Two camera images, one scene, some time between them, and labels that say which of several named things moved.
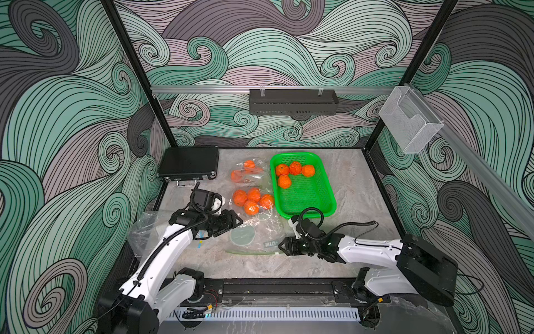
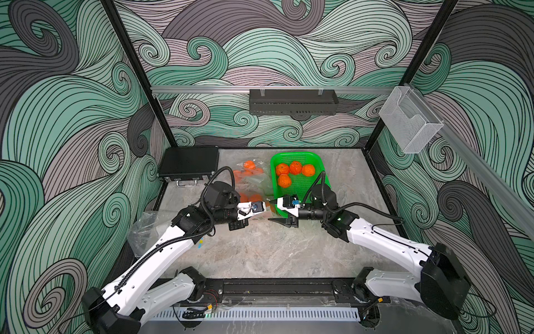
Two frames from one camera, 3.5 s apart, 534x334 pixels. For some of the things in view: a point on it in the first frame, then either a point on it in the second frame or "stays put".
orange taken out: x=308 y=170 stays put
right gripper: x=289 y=244 -> x=286 y=223
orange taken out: x=281 y=169 stays put
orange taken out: x=295 y=168 stays put
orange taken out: x=284 y=181 stays put
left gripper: x=227 y=221 -> x=237 y=225
